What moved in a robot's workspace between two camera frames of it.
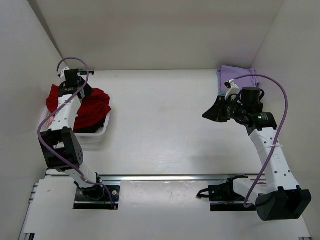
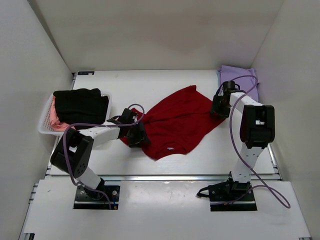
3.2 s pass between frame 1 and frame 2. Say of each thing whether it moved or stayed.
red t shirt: moved
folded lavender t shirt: stayed
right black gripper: stayed
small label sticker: stayed
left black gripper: moved
